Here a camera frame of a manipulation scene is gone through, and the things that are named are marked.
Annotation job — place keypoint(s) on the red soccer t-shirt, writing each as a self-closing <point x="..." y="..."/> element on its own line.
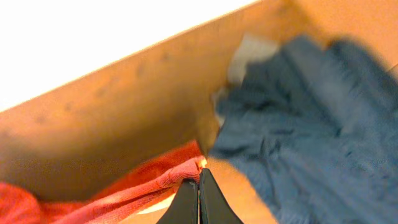
<point x="150" y="183"/>

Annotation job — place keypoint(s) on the navy blue garment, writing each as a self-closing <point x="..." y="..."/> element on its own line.
<point x="315" y="132"/>

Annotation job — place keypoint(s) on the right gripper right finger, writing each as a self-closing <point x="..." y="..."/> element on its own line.
<point x="214" y="208"/>

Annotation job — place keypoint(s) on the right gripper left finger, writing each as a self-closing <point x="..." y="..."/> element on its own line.
<point x="184" y="206"/>

